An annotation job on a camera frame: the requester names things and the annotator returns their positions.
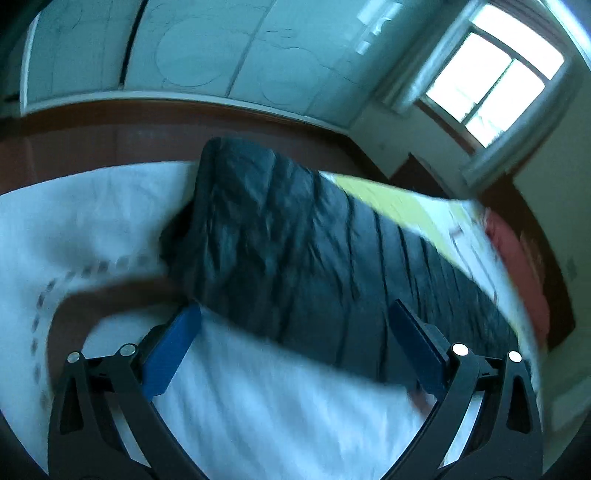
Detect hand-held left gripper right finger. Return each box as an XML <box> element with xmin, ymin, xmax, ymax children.
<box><xmin>383</xmin><ymin>299</ymin><xmax>546</xmax><ymax>480</ymax></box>

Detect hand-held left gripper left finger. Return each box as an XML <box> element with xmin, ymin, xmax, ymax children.
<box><xmin>46</xmin><ymin>302</ymin><xmax>208</xmax><ymax>480</ymax></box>

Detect black puffer jacket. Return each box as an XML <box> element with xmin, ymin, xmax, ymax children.
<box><xmin>159</xmin><ymin>137</ymin><xmax>532</xmax><ymax>384</ymax></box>

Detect red pillow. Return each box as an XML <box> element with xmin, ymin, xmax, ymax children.
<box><xmin>485</xmin><ymin>210</ymin><xmax>552</xmax><ymax>352</ymax></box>

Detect white printed bed sheet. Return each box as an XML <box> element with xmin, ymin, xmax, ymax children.
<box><xmin>0</xmin><ymin>161</ymin><xmax>543</xmax><ymax>480</ymax></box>

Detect dark brown headboard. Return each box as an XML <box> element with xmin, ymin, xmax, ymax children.
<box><xmin>390</xmin><ymin>154</ymin><xmax>578</xmax><ymax>352</ymax></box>

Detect white framed window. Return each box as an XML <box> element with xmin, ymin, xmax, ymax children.
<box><xmin>379</xmin><ymin>0</ymin><xmax>578</xmax><ymax>185</ymax></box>

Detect white wardrobe doors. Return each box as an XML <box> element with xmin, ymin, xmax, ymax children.
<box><xmin>18</xmin><ymin>0</ymin><xmax>407</xmax><ymax>130</ymax></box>

